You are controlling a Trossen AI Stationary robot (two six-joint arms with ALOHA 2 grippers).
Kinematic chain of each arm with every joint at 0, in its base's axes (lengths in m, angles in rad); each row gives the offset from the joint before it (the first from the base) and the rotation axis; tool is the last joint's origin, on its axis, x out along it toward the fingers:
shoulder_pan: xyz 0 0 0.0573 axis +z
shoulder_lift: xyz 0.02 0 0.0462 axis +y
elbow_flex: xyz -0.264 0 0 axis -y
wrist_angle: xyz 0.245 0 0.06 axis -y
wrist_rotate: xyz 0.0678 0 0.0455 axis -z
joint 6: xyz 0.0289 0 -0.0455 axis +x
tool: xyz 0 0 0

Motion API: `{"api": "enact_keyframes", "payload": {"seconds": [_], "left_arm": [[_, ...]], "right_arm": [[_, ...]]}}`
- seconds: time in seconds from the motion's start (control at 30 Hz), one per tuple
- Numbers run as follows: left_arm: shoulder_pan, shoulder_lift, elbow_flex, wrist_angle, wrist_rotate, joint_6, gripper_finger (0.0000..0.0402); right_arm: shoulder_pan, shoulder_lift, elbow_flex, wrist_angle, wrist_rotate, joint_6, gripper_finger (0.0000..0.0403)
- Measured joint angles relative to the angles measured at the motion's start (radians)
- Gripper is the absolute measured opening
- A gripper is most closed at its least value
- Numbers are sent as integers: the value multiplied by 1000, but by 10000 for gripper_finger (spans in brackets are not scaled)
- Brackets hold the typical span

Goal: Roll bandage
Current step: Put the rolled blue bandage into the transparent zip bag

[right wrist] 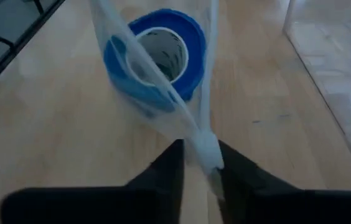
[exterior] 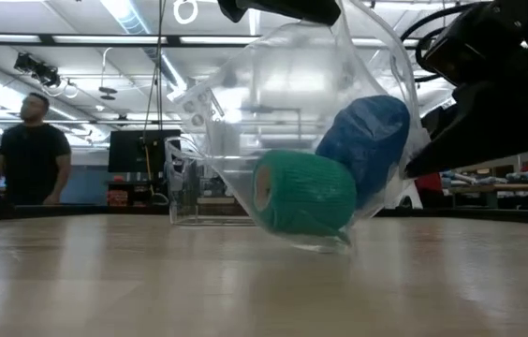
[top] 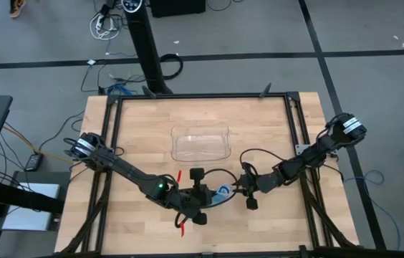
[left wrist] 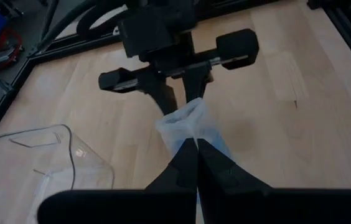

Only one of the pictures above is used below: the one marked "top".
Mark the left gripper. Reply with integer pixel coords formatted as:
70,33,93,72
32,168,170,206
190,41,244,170
179,168,224,226

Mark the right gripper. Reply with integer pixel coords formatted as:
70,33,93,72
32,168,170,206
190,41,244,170
233,163,284,211

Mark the clear plastic zip bag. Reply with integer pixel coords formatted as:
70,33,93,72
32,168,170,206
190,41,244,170
211,183,237,206

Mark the clear plastic tray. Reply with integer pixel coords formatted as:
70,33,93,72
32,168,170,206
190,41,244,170
170,122,232,162

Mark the black tower fan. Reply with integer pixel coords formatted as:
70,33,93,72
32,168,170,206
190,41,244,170
121,0,174,96

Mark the black power adapter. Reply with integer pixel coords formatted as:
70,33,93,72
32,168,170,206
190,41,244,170
24,153,44,172

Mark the white box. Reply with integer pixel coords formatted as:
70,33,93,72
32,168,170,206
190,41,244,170
1,182,62,232

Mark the black box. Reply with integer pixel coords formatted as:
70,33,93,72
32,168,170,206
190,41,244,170
150,0,207,19

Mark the person's shoe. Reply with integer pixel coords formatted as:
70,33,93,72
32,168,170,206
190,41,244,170
8,0,27,19

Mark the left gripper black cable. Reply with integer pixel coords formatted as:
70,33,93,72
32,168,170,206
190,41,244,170
201,168,241,201

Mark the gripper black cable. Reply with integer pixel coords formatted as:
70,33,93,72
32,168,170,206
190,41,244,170
239,148,286,170
201,168,241,201

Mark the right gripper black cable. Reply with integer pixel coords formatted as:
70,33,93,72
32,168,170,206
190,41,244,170
239,148,286,170

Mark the black aluminium table frame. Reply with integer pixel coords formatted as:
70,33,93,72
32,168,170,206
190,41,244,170
60,91,360,258

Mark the black coiled cable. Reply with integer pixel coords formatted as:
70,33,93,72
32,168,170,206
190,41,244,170
158,52,185,80

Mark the blue cable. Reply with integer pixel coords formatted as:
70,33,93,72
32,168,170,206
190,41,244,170
105,84,133,97
343,169,402,251

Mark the white power strip with cables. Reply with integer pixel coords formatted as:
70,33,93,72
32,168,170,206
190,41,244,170
90,12,121,41

